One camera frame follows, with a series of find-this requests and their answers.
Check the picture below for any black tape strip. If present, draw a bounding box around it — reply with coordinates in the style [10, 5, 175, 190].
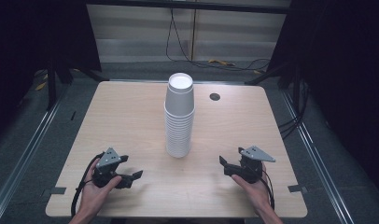
[288, 184, 308, 193]
[49, 186, 67, 196]

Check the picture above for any black curtain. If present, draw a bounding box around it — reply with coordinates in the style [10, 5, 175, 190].
[0, 0, 102, 147]
[266, 0, 379, 200]

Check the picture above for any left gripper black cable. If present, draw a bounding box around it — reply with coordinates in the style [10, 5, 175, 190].
[70, 152, 105, 218]

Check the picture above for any black metal stand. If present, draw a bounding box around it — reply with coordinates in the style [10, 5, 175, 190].
[45, 59, 74, 112]
[244, 60, 302, 108]

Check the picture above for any person's right hand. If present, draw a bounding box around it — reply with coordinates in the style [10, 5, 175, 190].
[231, 162, 274, 215]

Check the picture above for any bundle of black floor cables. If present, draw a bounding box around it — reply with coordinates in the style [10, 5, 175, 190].
[277, 78, 311, 140]

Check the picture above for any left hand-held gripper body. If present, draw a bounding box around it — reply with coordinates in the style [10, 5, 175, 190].
[92, 147, 123, 189]

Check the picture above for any metal floor rail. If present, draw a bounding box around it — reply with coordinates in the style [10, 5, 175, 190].
[0, 88, 70, 217]
[280, 89, 356, 224]

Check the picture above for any black overhead beam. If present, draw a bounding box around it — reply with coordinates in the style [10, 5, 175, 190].
[84, 0, 292, 15]

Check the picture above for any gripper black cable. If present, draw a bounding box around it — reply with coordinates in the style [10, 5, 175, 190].
[260, 174, 276, 211]
[70, 152, 105, 218]

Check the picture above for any hanging black cable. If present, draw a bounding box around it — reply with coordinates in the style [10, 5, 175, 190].
[164, 7, 272, 73]

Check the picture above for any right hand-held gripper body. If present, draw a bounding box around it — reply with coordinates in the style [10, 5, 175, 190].
[239, 146, 276, 185]

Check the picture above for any stack of white paper cups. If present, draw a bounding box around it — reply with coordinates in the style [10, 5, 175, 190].
[163, 72, 196, 159]

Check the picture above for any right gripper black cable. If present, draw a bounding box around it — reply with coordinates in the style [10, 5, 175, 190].
[260, 174, 276, 211]

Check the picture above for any person's left hand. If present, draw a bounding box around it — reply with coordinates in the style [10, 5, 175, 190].
[79, 159, 123, 213]

